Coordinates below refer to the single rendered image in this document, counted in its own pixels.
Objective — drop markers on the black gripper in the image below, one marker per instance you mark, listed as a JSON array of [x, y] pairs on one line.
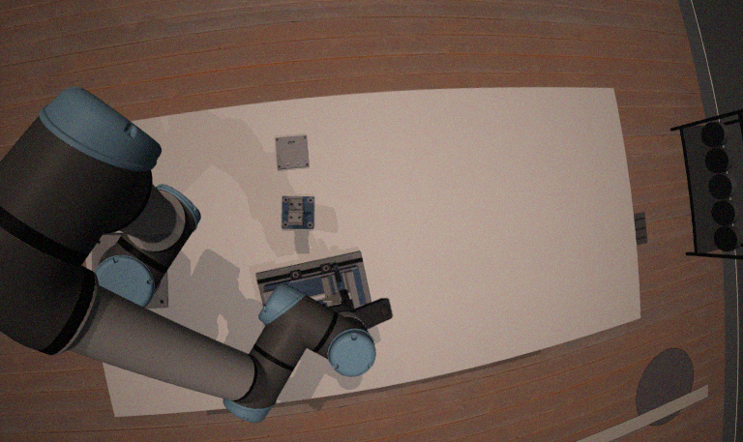
[[339, 303]]

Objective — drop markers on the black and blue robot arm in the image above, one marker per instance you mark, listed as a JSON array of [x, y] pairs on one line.
[[78, 172]]

